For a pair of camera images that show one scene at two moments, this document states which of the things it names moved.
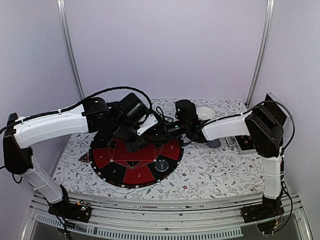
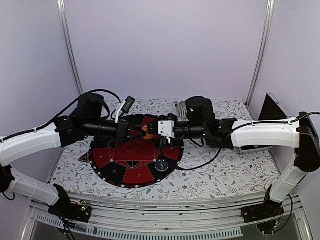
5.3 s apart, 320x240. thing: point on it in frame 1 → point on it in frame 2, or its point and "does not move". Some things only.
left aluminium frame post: x=63 y=12 does not move
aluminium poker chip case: x=245 y=143 does not move
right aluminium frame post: x=270 y=17 does not move
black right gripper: x=167 y=136 → x=161 y=118
